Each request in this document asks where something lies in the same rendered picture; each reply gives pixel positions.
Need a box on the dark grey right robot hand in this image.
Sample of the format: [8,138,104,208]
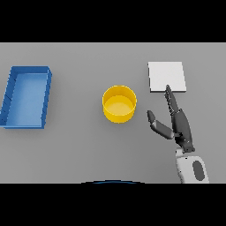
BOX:
[147,84,196,154]

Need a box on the blue tray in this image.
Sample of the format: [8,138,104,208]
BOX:
[0,65,53,130]

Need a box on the pale square scale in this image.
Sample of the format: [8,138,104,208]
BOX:
[147,61,187,94]

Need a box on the yellow bowl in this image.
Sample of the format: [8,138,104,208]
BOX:
[102,85,138,124]

